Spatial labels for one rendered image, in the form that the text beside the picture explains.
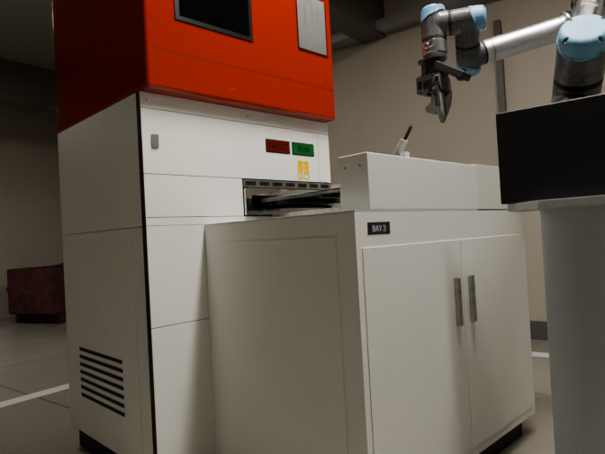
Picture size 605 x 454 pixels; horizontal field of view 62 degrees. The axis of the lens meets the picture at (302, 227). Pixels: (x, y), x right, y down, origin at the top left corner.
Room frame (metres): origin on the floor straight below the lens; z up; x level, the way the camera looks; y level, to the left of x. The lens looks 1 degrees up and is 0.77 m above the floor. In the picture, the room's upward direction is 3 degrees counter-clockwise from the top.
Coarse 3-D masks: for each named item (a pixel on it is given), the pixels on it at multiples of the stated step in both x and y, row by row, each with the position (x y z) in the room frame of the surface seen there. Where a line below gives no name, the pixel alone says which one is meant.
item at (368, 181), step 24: (360, 168) 1.22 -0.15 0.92; (384, 168) 1.25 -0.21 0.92; (408, 168) 1.32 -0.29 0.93; (432, 168) 1.41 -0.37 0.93; (456, 168) 1.50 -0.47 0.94; (360, 192) 1.22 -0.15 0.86; (384, 192) 1.24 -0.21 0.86; (408, 192) 1.32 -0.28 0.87; (432, 192) 1.40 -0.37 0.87; (456, 192) 1.50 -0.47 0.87
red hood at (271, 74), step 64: (64, 0) 1.87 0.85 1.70; (128, 0) 1.50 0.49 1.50; (192, 0) 1.54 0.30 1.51; (256, 0) 1.73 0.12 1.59; (320, 0) 1.96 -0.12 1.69; (64, 64) 1.89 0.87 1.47; (128, 64) 1.51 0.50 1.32; (192, 64) 1.54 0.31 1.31; (256, 64) 1.72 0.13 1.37; (320, 64) 1.94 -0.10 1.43; (64, 128) 1.91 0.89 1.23
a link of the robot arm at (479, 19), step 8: (464, 8) 1.51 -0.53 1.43; (472, 8) 1.49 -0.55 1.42; (480, 8) 1.49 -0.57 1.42; (448, 16) 1.51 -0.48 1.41; (456, 16) 1.50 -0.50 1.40; (464, 16) 1.50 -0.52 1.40; (472, 16) 1.49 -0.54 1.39; (480, 16) 1.48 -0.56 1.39; (448, 24) 1.52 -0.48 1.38; (456, 24) 1.51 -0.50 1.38; (464, 24) 1.51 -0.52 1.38; (472, 24) 1.50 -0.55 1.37; (480, 24) 1.50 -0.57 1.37; (456, 32) 1.53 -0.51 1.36; (464, 32) 1.52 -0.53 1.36; (472, 32) 1.52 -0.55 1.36; (456, 40) 1.56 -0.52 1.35; (464, 40) 1.54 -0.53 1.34; (472, 40) 1.54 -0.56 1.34; (464, 48) 1.56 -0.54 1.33
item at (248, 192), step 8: (248, 192) 1.72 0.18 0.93; (256, 192) 1.74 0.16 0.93; (264, 192) 1.77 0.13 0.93; (272, 192) 1.80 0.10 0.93; (280, 192) 1.82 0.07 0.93; (288, 192) 1.85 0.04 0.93; (296, 192) 1.88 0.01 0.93; (304, 192) 1.91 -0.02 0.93; (248, 200) 1.72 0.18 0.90; (248, 208) 1.72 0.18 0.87; (256, 208) 1.74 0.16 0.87; (264, 208) 1.77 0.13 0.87; (272, 208) 1.79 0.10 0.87; (280, 208) 1.82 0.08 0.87; (288, 208) 1.85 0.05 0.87; (296, 208) 1.88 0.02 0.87; (304, 208) 1.91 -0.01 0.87; (312, 208) 1.94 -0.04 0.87; (320, 208) 1.97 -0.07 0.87
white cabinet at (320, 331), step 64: (256, 256) 1.42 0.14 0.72; (320, 256) 1.24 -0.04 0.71; (384, 256) 1.23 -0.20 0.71; (448, 256) 1.44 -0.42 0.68; (512, 256) 1.74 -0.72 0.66; (256, 320) 1.43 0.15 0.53; (320, 320) 1.25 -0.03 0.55; (384, 320) 1.22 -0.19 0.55; (448, 320) 1.43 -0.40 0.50; (512, 320) 1.72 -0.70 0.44; (256, 384) 1.44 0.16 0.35; (320, 384) 1.26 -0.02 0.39; (384, 384) 1.21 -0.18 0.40; (448, 384) 1.41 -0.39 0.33; (512, 384) 1.70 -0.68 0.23; (256, 448) 1.45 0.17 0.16; (320, 448) 1.27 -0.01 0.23; (384, 448) 1.20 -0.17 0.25; (448, 448) 1.40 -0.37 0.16
